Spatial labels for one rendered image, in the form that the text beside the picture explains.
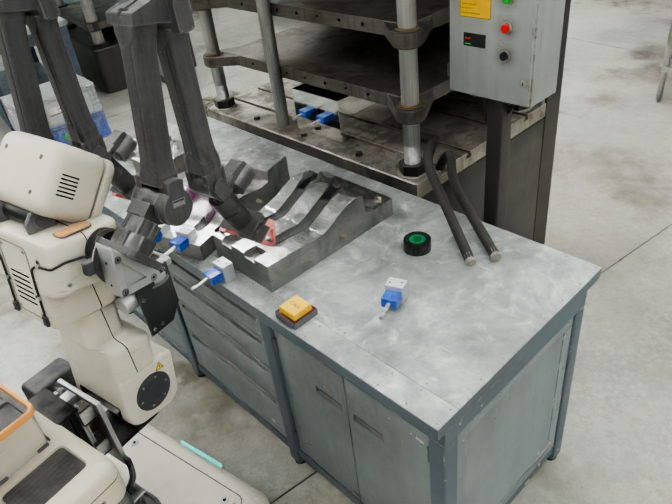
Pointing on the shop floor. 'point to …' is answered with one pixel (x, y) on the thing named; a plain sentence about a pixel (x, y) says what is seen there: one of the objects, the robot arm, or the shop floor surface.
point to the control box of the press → (503, 73)
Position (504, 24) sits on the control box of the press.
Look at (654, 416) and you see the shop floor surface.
